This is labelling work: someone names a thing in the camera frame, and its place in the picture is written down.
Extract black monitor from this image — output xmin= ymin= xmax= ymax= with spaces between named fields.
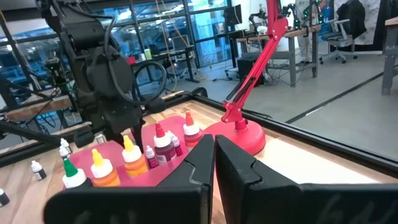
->
xmin=223 ymin=4 xmax=243 ymax=28

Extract wooden bench black frame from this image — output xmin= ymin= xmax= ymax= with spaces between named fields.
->
xmin=4 ymin=90 xmax=81 ymax=122

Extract large bottle orange-red cap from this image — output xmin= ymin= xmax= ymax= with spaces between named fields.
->
xmin=182 ymin=111 xmax=203 ymax=149

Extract large bottle green cap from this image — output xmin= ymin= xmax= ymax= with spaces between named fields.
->
xmin=61 ymin=158 xmax=88 ymax=189

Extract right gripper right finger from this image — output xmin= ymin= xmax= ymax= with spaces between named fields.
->
xmin=215 ymin=134 xmax=398 ymax=224

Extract pink translucent plastic bin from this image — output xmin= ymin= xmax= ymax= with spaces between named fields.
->
xmin=63 ymin=115 xmax=218 ymax=187

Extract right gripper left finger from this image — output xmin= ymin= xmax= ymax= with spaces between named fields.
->
xmin=42 ymin=134 xmax=216 ymax=224

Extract black left camera cable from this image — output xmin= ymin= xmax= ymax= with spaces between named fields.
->
xmin=104 ymin=15 xmax=168 ymax=106

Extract large bottle yellow cap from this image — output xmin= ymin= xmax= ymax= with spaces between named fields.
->
xmin=121 ymin=134 xmax=149 ymax=178
xmin=90 ymin=148 xmax=121 ymax=187

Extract gray office chair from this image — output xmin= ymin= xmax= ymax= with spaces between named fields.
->
xmin=318 ymin=18 xmax=359 ymax=65

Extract black computer tower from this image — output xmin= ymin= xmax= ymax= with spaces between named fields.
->
xmin=236 ymin=57 xmax=265 ymax=88

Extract wooden workbench gray legs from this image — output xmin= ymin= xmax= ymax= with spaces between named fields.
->
xmin=236 ymin=24 xmax=323 ymax=88

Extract black office desk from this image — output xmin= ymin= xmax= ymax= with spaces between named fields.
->
xmin=126 ymin=46 xmax=200 ymax=85

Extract person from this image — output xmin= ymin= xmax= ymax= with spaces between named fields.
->
xmin=295 ymin=0 xmax=321 ymax=65

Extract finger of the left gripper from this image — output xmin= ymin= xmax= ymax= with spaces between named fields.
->
xmin=73 ymin=126 xmax=121 ymax=149
xmin=132 ymin=96 xmax=166 ymax=153

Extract black metal table frame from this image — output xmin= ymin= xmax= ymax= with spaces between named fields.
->
xmin=0 ymin=88 xmax=398 ymax=178

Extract large bottle dark red cap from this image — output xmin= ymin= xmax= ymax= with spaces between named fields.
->
xmin=153 ymin=122 xmax=177 ymax=166

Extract red desk lamp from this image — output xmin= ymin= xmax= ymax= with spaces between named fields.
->
xmin=203 ymin=0 xmax=289 ymax=156

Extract black jacket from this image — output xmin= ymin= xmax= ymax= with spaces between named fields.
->
xmin=335 ymin=0 xmax=368 ymax=40

